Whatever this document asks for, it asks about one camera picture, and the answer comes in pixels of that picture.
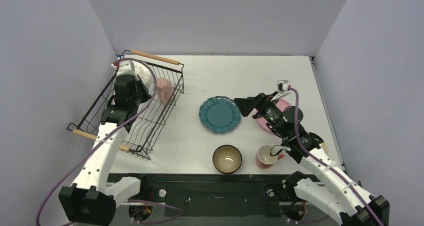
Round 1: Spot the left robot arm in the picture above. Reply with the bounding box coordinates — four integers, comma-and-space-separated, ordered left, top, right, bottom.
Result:
58, 75, 152, 225

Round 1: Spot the white cup with black rim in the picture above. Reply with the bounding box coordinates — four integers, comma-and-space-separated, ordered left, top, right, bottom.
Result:
134, 63, 153, 89

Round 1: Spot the dark pink mug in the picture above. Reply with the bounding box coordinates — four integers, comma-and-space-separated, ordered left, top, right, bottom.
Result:
255, 145, 285, 169

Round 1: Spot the black wire dish rack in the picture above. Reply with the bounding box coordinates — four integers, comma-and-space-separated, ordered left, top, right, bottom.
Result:
67, 50, 184, 159

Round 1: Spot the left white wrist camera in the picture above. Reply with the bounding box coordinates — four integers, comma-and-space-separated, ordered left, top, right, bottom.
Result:
111, 60, 138, 79

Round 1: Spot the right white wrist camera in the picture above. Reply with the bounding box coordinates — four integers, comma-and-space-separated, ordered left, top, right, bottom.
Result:
271, 80, 291, 102

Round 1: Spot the cream and black small plate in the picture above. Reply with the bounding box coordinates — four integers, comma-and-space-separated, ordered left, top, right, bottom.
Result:
310, 132, 329, 155

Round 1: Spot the teal scalloped ceramic plate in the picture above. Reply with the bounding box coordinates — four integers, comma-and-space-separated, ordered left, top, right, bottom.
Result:
198, 96, 242, 134

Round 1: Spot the light pink mug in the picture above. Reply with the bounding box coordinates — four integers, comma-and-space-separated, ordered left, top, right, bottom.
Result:
155, 78, 173, 106

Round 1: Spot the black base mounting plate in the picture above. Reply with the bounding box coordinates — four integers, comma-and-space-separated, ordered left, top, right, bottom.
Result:
107, 173, 314, 218

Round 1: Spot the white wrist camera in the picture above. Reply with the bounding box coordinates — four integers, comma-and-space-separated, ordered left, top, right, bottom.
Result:
111, 60, 138, 79
271, 80, 291, 102

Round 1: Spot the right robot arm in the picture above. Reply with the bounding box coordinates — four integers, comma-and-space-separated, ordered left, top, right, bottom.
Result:
234, 93, 390, 225

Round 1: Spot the black bowl cream inside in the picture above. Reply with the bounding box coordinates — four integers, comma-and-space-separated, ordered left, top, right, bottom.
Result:
212, 144, 243, 174

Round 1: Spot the pink plastic plate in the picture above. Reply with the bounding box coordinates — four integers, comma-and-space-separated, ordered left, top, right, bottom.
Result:
255, 98, 294, 134

